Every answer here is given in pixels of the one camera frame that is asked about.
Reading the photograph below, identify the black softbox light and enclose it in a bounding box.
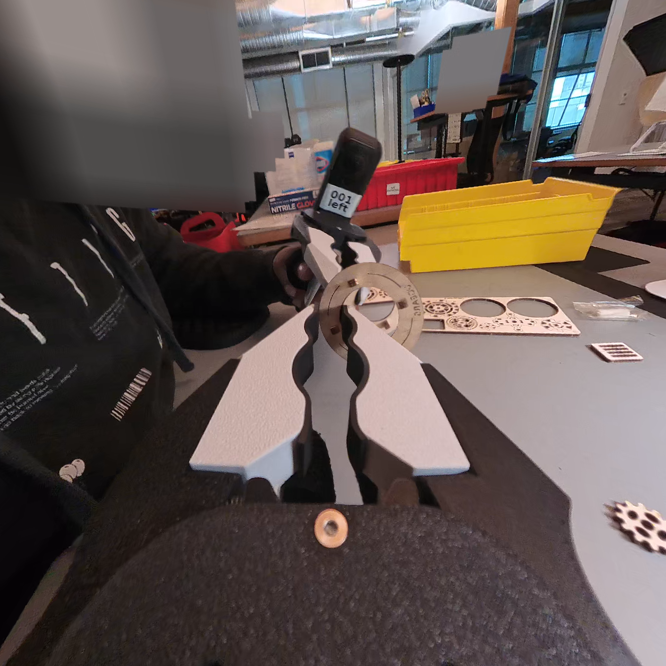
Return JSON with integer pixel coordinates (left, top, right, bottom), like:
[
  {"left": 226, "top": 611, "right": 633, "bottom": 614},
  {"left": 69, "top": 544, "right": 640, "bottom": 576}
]
[{"left": 623, "top": 13, "right": 666, "bottom": 77}]

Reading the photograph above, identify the small slotted wooden piece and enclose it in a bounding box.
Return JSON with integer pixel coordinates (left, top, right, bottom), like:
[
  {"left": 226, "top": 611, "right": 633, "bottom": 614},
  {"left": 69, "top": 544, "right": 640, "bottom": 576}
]
[{"left": 590, "top": 342, "right": 644, "bottom": 364}]

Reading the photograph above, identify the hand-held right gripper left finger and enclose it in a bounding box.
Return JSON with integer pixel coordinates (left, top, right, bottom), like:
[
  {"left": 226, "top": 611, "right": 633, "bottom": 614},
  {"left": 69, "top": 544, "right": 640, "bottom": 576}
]
[{"left": 189, "top": 304, "right": 318, "bottom": 496}]

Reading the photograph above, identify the clear plastic parts bag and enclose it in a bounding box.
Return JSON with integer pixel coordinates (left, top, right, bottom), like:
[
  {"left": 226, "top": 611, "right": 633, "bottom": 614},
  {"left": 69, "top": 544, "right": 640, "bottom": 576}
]
[{"left": 572, "top": 296, "right": 645, "bottom": 322}]

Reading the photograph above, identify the yellow plastic bin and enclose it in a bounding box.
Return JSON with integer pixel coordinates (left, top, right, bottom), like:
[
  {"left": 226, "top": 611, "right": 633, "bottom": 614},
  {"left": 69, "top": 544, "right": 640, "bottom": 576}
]
[{"left": 398, "top": 177, "right": 622, "bottom": 274}]

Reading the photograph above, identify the white cardboard box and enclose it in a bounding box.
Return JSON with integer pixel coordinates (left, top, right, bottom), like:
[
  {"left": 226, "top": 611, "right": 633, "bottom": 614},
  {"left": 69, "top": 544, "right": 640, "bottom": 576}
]
[{"left": 265, "top": 147, "right": 321, "bottom": 191}]

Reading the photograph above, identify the red plastic bin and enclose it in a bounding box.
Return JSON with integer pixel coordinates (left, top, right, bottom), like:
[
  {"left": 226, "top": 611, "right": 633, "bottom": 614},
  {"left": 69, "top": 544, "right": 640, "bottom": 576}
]
[{"left": 356, "top": 157, "right": 465, "bottom": 212}]

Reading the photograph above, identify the wooden ring base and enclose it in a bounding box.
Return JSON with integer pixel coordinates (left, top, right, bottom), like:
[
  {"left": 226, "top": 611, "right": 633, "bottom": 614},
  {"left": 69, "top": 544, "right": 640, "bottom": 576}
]
[{"left": 317, "top": 263, "right": 424, "bottom": 360}]

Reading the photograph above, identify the laser-cut wooden parts sheet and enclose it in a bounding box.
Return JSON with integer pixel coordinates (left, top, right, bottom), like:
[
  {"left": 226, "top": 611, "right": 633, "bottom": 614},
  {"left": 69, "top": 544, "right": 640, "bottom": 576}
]
[
  {"left": 416, "top": 297, "right": 581, "bottom": 338},
  {"left": 360, "top": 288, "right": 402, "bottom": 319}
]

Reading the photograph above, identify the person's left forearm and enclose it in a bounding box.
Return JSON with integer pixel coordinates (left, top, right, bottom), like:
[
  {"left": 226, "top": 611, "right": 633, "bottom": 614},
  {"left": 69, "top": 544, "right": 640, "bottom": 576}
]
[{"left": 151, "top": 224, "right": 287, "bottom": 350}]

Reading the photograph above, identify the person's left hand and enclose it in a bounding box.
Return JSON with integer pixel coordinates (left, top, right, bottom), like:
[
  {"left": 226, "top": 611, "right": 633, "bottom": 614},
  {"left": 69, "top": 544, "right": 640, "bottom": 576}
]
[{"left": 273, "top": 245, "right": 315, "bottom": 311}]

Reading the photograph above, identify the blue glove box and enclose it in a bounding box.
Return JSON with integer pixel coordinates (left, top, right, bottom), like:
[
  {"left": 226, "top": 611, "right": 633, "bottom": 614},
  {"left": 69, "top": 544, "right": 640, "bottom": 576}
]
[{"left": 269, "top": 188, "right": 318, "bottom": 215}]

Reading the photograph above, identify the wooden side table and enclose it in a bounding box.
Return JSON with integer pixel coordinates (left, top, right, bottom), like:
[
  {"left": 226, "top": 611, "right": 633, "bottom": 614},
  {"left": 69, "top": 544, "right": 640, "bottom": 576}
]
[{"left": 234, "top": 200, "right": 404, "bottom": 248}]

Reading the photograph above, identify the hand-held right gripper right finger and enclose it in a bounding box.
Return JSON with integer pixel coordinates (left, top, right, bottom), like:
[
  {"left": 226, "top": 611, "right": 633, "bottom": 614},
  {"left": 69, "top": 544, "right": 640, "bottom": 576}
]
[{"left": 345, "top": 306, "right": 471, "bottom": 480}]

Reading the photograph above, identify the silver ventilation duct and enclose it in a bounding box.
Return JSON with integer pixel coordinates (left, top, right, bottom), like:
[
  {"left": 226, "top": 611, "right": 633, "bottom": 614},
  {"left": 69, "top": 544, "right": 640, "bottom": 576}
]
[
  {"left": 242, "top": 44, "right": 401, "bottom": 80},
  {"left": 237, "top": 0, "right": 495, "bottom": 53}
]

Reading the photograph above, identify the small wooden gear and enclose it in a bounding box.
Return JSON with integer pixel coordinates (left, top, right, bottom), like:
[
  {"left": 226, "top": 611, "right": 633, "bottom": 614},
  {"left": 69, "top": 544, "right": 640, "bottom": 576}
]
[{"left": 605, "top": 499, "right": 666, "bottom": 555}]

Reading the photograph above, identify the wooden table with black legs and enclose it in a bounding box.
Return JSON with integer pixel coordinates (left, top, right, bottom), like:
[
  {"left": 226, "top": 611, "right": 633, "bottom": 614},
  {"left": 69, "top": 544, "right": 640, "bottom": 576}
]
[{"left": 532, "top": 151, "right": 666, "bottom": 170}]

